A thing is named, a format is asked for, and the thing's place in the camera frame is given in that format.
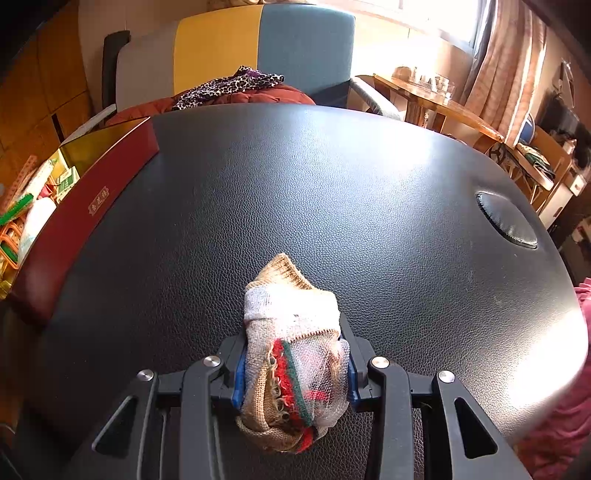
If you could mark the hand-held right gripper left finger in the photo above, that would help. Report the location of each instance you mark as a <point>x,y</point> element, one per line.
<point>239,374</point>

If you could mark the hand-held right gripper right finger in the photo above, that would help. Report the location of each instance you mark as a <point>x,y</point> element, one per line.
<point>352,383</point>

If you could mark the patterned sock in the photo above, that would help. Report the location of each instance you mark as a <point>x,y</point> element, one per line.
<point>291,360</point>

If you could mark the red box with gold lining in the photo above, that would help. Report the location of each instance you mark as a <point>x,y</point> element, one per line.
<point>92,212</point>

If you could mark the green white carton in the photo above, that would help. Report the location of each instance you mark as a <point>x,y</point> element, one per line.
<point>67,180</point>

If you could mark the orange plastic rack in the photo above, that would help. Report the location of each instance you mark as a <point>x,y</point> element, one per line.
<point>9,240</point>

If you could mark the cracker packet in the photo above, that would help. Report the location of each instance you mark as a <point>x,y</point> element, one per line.
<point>27,182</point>

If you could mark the pink blanket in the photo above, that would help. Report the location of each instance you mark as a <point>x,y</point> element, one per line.
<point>563,415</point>

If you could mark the white cabinet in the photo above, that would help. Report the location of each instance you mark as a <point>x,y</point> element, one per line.
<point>561,203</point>

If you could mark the red quilted jacket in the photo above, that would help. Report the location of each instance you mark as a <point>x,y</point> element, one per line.
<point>272,94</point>

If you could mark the leopard print cloth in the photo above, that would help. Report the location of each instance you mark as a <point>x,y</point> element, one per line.
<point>221,87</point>

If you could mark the wooden table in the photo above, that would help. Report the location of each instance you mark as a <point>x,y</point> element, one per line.
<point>461,113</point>

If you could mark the blue round object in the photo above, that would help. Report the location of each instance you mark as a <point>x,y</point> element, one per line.
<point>527,129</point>

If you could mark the glass tray with glasses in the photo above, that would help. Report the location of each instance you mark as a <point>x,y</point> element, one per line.
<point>425,83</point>

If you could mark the multicoloured armchair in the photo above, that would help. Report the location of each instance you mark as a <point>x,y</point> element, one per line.
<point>300,41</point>

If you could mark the black chair back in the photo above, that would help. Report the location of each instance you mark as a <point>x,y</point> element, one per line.
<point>113,60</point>

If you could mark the black monitor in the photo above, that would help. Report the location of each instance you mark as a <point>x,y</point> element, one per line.
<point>561,115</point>

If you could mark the wooden wardrobe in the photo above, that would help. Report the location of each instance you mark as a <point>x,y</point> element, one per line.
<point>46,92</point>

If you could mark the pale patterned curtain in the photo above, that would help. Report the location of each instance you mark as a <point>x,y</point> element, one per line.
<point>503,69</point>

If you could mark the bright window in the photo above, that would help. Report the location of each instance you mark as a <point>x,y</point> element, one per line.
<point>415,18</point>

